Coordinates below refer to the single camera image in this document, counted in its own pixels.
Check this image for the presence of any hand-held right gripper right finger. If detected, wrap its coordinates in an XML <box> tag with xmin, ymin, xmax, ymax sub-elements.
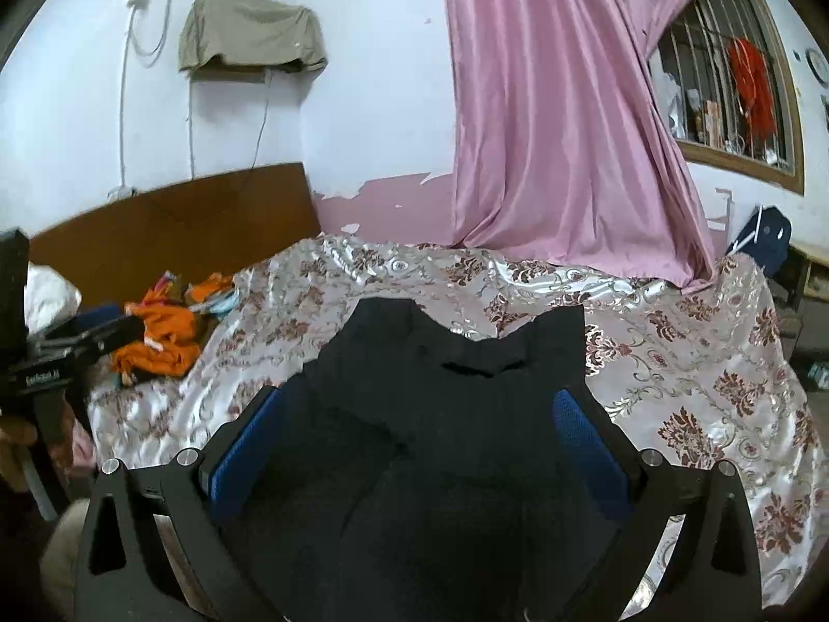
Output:
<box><xmin>550</xmin><ymin>385</ymin><xmax>765</xmax><ymax>622</ymax></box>

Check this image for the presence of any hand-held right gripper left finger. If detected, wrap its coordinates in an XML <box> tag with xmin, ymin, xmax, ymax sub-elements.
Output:
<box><xmin>74</xmin><ymin>384</ymin><xmax>305</xmax><ymax>622</ymax></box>

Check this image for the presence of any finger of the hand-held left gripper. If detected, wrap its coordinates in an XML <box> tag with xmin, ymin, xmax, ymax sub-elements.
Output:
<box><xmin>68</xmin><ymin>309</ymin><xmax>142</xmax><ymax>341</ymax></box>
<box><xmin>29</xmin><ymin>319</ymin><xmax>144</xmax><ymax>364</ymax></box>

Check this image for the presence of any black jacket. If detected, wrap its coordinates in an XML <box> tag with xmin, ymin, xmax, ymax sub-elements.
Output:
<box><xmin>220</xmin><ymin>296</ymin><xmax>632</xmax><ymax>622</ymax></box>

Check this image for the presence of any orange clothes pile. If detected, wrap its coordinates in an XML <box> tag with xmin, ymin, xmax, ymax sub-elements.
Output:
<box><xmin>113</xmin><ymin>272</ymin><xmax>237</xmax><ymax>380</ymax></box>

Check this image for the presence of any person's left hand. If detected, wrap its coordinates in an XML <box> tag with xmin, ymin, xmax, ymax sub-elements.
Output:
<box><xmin>0</xmin><ymin>413</ymin><xmax>41</xmax><ymax>492</ymax></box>

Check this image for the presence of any white pillow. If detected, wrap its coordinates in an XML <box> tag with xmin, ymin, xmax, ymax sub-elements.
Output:
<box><xmin>22</xmin><ymin>262</ymin><xmax>82</xmax><ymax>331</ymax></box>

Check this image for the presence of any pink fluffy garment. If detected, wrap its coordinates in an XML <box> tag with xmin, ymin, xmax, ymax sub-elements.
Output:
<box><xmin>68</xmin><ymin>415</ymin><xmax>98</xmax><ymax>471</ymax></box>

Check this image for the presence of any floral satin bedspread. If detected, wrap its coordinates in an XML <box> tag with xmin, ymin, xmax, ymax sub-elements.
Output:
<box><xmin>84</xmin><ymin>233</ymin><xmax>823</xmax><ymax>610</ymax></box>

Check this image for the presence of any wooden headboard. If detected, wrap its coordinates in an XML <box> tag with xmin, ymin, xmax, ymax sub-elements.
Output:
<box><xmin>29</xmin><ymin>162</ymin><xmax>321</xmax><ymax>312</ymax></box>

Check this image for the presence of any beige fleece blanket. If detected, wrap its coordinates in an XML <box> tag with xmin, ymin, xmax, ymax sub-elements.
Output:
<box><xmin>39</xmin><ymin>499</ymin><xmax>88</xmax><ymax>622</ymax></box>

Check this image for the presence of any dark blue backpack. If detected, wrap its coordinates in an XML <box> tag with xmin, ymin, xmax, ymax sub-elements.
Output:
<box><xmin>732</xmin><ymin>204</ymin><xmax>794</xmax><ymax>273</ymax></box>

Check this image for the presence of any wooden desk shelf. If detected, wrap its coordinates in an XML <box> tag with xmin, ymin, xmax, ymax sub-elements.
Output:
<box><xmin>777</xmin><ymin>239</ymin><xmax>829</xmax><ymax>351</ymax></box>

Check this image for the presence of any khaki cloth on shelf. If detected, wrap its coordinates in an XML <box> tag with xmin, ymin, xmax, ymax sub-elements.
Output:
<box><xmin>179</xmin><ymin>0</ymin><xmax>328</xmax><ymax>75</ymax></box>

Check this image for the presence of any pink curtain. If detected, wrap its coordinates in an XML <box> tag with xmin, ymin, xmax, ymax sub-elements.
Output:
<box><xmin>437</xmin><ymin>0</ymin><xmax>720</xmax><ymax>292</ymax></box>

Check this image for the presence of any barred wooden window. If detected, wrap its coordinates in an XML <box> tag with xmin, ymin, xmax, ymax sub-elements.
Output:
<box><xmin>648</xmin><ymin>0</ymin><xmax>807</xmax><ymax>195</ymax></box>

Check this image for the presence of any red hanging garment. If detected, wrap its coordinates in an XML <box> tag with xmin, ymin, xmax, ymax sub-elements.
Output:
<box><xmin>725</xmin><ymin>37</ymin><xmax>778</xmax><ymax>144</ymax></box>

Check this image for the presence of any white wall cable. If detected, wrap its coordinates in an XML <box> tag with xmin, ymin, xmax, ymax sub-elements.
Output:
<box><xmin>117</xmin><ymin>0</ymin><xmax>195</xmax><ymax>195</ymax></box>

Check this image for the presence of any black cable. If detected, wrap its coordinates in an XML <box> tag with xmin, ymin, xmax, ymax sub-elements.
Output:
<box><xmin>239</xmin><ymin>68</ymin><xmax>273</xmax><ymax>176</ymax></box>

